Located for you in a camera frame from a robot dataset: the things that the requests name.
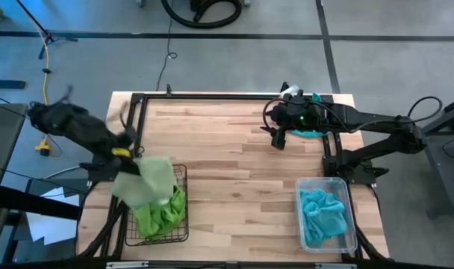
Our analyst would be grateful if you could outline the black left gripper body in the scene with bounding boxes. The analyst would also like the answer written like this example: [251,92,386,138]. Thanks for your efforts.
[109,143,143,176]

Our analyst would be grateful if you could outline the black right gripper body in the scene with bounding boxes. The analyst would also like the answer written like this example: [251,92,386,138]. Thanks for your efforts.
[270,100,296,132]

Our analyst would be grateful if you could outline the pale green microfiber towel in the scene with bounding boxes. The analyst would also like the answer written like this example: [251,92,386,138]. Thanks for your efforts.
[110,155,178,211]

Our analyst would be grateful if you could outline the clear plastic bin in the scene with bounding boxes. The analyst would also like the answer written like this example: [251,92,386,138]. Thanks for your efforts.
[294,176,358,255]

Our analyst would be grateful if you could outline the white paper sheets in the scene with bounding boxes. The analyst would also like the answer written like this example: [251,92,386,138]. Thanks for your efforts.
[25,185,81,247]

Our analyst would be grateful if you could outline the dark grey side table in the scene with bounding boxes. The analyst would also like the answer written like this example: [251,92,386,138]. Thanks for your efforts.
[0,102,29,262]

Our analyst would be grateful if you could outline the black tripod stand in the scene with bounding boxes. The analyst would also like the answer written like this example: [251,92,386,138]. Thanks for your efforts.
[14,0,79,61]

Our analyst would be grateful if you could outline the black flat bar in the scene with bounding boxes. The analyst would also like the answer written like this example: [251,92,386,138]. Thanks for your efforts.
[0,79,27,90]

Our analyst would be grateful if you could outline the grey metal side table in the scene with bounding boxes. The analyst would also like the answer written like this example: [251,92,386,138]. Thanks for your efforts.
[409,93,454,217]

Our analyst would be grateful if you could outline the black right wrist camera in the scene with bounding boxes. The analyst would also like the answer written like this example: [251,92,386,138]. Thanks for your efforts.
[292,97,321,128]

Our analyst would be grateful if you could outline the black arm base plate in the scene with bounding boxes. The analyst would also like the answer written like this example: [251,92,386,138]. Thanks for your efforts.
[322,149,391,186]
[79,160,138,184]

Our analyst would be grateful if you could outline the black table frame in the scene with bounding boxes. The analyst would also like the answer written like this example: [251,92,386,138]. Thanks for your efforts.
[73,91,391,269]

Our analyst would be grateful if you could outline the black wire basket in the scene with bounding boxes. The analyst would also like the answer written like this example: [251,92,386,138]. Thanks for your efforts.
[124,163,190,247]

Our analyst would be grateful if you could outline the silver metal bracket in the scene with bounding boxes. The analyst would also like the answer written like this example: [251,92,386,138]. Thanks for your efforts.
[314,263,357,269]
[106,261,149,269]

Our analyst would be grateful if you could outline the yellow extension cable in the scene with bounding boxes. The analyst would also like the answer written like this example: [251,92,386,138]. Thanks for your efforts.
[32,20,53,157]

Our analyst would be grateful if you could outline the black vacuum hose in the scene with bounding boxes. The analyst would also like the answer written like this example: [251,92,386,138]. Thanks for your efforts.
[161,0,243,30]

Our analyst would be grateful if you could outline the thin black floor cable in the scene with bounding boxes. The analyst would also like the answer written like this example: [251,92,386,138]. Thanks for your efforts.
[155,0,178,93]

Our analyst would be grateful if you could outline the black right arm cable loop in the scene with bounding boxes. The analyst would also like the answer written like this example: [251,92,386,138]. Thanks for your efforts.
[405,96,444,124]

